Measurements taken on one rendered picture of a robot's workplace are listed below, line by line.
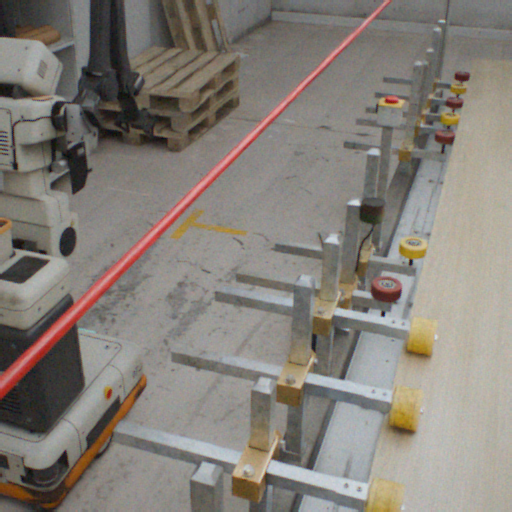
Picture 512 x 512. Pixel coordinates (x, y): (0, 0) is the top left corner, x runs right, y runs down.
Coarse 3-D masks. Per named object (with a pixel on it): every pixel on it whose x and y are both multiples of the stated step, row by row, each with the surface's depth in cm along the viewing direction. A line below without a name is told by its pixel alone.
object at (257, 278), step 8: (240, 272) 192; (248, 272) 192; (256, 272) 192; (264, 272) 192; (240, 280) 192; (248, 280) 191; (256, 280) 191; (264, 280) 190; (272, 280) 189; (280, 280) 189; (288, 280) 189; (272, 288) 190; (280, 288) 189; (288, 288) 188; (352, 296) 183; (360, 296) 182; (368, 296) 182; (360, 304) 183; (368, 304) 182; (376, 304) 181; (384, 304) 181
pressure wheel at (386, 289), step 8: (376, 280) 180; (384, 280) 181; (392, 280) 181; (376, 288) 177; (384, 288) 177; (392, 288) 177; (400, 288) 177; (376, 296) 178; (384, 296) 177; (392, 296) 177; (400, 296) 179; (384, 312) 183
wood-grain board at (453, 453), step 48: (480, 96) 328; (480, 144) 271; (480, 192) 231; (432, 240) 201; (480, 240) 202; (432, 288) 179; (480, 288) 179; (480, 336) 161; (432, 384) 146; (480, 384) 146; (384, 432) 133; (432, 432) 133; (480, 432) 133; (432, 480) 123; (480, 480) 123
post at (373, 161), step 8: (368, 152) 193; (376, 152) 192; (368, 160) 194; (376, 160) 193; (368, 168) 195; (376, 168) 194; (368, 176) 196; (376, 176) 195; (368, 184) 197; (376, 184) 197; (368, 192) 198; (368, 224) 203; (360, 232) 205; (368, 232) 204; (360, 240) 207; (368, 240) 206; (368, 248) 207; (360, 280) 213
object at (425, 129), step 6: (360, 120) 314; (366, 120) 313; (372, 120) 313; (372, 126) 314; (378, 126) 313; (402, 126) 309; (426, 126) 306; (432, 126) 306; (438, 126) 306; (426, 132) 307; (432, 132) 306
